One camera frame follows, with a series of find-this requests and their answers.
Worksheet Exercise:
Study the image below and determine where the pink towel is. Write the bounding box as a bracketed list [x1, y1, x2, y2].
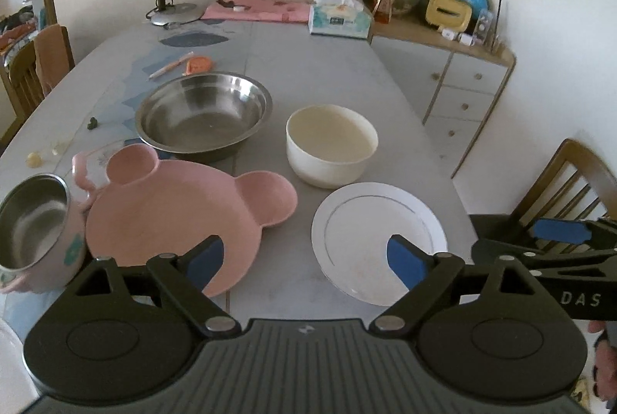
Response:
[34, 25, 71, 94]

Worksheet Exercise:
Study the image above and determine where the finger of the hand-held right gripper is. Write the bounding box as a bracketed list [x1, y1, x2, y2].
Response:
[471, 238, 617, 280]
[533, 216, 617, 251]

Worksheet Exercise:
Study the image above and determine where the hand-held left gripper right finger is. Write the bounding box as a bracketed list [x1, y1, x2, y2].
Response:
[369, 234, 545, 338]

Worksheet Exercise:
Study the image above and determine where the cartoon print cushion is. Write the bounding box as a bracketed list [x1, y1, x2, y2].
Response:
[573, 375, 598, 410]

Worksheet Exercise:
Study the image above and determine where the white round plate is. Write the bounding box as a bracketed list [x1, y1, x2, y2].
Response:
[311, 183, 449, 306]

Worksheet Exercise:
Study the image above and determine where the pink steel-lined bowl with handles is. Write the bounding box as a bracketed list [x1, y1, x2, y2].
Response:
[0, 151, 98, 295]

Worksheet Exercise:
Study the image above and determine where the tissue box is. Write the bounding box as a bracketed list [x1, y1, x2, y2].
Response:
[308, 0, 374, 40]

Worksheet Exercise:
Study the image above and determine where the orange round case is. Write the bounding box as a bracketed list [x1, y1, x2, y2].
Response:
[184, 54, 213, 74]

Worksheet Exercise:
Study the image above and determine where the pink bear-shaped plate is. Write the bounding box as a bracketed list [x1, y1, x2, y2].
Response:
[86, 143, 298, 298]

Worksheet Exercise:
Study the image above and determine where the pink pen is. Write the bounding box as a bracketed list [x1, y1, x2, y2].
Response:
[148, 52, 194, 80]

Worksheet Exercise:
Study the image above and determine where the wooden chair with towel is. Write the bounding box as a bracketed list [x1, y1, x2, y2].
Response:
[0, 25, 75, 121]

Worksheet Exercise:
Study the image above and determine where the white bowl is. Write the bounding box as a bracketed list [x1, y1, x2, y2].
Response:
[286, 104, 379, 189]

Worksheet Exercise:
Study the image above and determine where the pink printed cloth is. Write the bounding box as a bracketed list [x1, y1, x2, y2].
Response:
[200, 0, 314, 24]

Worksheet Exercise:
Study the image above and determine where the person's right hand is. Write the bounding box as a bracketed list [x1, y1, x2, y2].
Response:
[587, 319, 617, 388]

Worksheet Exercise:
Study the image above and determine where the clear acrylic holder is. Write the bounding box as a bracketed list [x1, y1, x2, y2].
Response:
[475, 9, 495, 46]

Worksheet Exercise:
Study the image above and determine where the blue globe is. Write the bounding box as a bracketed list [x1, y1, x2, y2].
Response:
[455, 0, 490, 24]

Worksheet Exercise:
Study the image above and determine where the wooden slat-back chair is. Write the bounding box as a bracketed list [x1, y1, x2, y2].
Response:
[470, 138, 617, 251]

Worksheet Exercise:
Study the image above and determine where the white sideboard cabinet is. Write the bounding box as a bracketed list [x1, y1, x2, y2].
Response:
[371, 16, 516, 178]

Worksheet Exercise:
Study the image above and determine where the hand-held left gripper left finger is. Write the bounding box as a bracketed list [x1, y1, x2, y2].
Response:
[72, 235, 242, 338]

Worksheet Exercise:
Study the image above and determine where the yellow tissue holder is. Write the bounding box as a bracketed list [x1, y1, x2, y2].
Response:
[425, 0, 475, 34]

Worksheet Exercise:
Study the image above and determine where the amber liquid bottle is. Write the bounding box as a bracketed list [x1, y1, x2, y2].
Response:
[373, 0, 398, 24]

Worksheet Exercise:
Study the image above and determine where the blue patterned table runner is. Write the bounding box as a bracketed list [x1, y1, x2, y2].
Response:
[10, 20, 255, 328]

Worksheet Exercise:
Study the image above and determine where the large stainless steel bowl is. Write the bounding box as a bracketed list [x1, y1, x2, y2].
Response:
[135, 72, 273, 163]

